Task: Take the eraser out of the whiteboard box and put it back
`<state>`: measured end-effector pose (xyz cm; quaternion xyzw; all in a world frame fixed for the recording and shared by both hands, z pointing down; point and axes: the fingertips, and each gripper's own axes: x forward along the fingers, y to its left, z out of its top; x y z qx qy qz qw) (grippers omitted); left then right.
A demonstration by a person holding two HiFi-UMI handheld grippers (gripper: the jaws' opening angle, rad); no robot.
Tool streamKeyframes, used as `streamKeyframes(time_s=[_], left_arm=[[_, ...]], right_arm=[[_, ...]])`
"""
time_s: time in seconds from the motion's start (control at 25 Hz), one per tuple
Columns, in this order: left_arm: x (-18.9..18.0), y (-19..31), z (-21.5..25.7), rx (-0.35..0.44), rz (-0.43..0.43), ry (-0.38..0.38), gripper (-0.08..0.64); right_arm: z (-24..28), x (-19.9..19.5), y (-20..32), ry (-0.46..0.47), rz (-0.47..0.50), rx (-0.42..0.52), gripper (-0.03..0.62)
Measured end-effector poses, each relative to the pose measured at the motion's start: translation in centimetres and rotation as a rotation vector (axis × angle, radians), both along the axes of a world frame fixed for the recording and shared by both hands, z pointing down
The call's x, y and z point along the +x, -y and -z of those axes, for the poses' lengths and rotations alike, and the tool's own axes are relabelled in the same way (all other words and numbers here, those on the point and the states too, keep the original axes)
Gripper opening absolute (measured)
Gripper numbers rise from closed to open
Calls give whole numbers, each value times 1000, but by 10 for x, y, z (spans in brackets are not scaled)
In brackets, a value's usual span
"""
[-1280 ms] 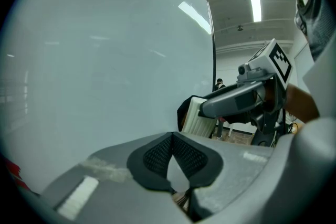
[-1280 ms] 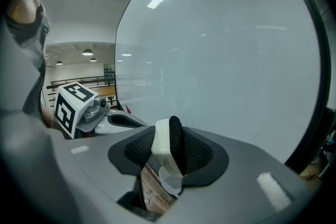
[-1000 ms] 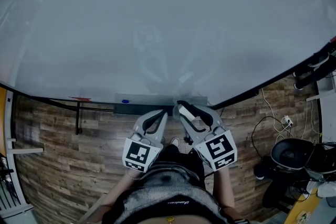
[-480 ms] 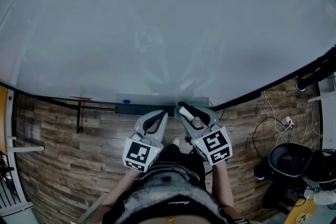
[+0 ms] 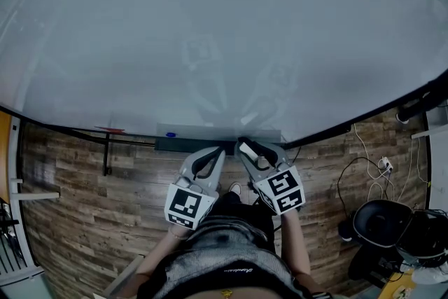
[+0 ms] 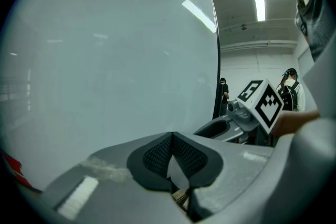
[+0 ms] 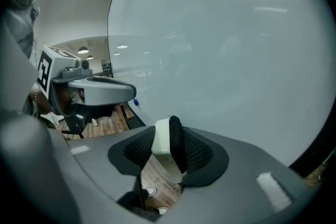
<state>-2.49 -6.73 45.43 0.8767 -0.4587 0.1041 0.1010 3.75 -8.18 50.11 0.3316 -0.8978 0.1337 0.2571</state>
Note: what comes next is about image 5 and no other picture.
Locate person's grey knit garment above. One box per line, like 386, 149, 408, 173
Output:
162, 216, 295, 295

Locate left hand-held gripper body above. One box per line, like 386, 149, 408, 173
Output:
163, 176, 221, 231

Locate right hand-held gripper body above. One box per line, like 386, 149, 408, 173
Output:
253, 165, 307, 216

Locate round wooden table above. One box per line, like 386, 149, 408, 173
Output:
379, 269, 417, 299

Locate white power strip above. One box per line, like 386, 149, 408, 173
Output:
377, 156, 394, 173

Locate red stepped magnet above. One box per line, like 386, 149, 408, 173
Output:
93, 125, 126, 135

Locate thin black cable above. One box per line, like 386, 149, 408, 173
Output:
288, 146, 303, 165

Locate wooden table white frame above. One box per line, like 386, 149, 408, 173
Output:
0, 111, 62, 277

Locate person's black top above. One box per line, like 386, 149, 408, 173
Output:
138, 262, 316, 299

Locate person's left forearm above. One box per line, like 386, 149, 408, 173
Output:
134, 225, 192, 291

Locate person's right forearm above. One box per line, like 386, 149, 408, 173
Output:
279, 211, 313, 277

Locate long black cable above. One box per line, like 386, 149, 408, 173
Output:
337, 156, 393, 221

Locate white whiteboard eraser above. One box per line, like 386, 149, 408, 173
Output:
239, 142, 260, 160

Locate person's black trousers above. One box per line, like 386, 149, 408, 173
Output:
202, 191, 283, 253

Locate black round stool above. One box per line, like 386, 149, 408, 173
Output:
348, 248, 393, 288

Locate large white whiteboard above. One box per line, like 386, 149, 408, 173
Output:
0, 0, 448, 151

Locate long white cable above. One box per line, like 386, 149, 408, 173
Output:
353, 123, 431, 202

